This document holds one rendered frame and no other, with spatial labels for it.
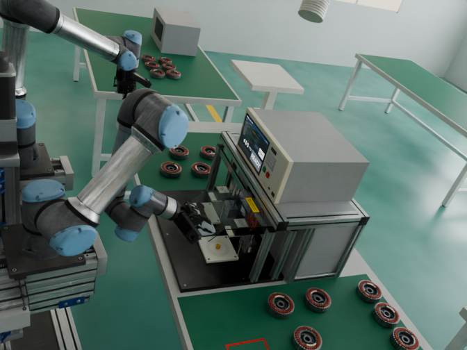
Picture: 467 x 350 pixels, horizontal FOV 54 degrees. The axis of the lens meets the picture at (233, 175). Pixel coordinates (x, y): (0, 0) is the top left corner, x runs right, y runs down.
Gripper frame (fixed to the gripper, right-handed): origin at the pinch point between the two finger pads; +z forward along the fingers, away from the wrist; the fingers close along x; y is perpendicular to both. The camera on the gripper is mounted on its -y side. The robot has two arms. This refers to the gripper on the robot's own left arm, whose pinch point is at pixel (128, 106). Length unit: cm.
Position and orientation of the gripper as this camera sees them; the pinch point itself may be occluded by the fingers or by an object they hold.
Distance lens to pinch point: 220.5
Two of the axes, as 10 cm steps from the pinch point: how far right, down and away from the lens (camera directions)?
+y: -8.5, 0.9, -5.2
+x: 4.7, 5.8, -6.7
